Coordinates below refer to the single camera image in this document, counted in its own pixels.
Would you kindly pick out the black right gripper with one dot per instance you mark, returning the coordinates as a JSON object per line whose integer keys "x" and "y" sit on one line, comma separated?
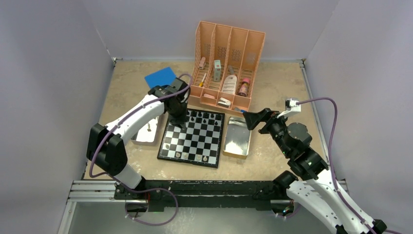
{"x": 252, "y": 119}

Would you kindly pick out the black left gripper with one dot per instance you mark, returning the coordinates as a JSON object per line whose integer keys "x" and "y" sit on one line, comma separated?
{"x": 179, "y": 121}

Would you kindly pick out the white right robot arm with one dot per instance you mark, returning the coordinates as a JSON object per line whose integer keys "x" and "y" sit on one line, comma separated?
{"x": 309, "y": 181}

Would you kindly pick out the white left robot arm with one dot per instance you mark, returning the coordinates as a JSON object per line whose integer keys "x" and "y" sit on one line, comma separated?
{"x": 106, "y": 144}

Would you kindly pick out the silver tin with white pieces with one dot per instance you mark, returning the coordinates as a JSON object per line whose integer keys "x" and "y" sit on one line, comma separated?
{"x": 148, "y": 134}

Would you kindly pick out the gold empty tin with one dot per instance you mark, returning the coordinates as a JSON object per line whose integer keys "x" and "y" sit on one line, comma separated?
{"x": 237, "y": 138}

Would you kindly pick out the pink capped small bottle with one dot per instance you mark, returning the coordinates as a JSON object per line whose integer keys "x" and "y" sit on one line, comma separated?
{"x": 243, "y": 90}

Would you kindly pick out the pink eraser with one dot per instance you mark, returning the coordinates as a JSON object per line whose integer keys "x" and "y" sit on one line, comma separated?
{"x": 209, "y": 96}

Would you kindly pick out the white stapler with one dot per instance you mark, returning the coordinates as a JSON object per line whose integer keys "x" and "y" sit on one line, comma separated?
{"x": 224, "y": 102}

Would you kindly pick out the yellow tipped pen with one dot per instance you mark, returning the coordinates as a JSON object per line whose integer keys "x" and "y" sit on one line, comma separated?
{"x": 203, "y": 80}

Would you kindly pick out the black and white chessboard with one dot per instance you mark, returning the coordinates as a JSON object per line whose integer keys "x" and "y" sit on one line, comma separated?
{"x": 201, "y": 140}

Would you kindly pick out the white lotion bottle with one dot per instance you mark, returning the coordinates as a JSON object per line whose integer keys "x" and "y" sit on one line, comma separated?
{"x": 229, "y": 85}

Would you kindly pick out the pink tube in organizer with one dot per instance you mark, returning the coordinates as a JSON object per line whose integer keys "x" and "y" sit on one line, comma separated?
{"x": 202, "y": 63}

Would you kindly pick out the teal small box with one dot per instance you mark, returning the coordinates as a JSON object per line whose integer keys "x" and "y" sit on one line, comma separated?
{"x": 217, "y": 70}

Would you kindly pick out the peach desk organizer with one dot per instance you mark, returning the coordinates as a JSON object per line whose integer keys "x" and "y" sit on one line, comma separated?
{"x": 239, "y": 51}

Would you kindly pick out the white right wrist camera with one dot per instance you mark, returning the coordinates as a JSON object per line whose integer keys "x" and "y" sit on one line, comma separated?
{"x": 292, "y": 107}

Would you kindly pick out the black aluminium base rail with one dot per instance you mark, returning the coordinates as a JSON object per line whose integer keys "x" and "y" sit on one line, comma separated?
{"x": 259, "y": 195}

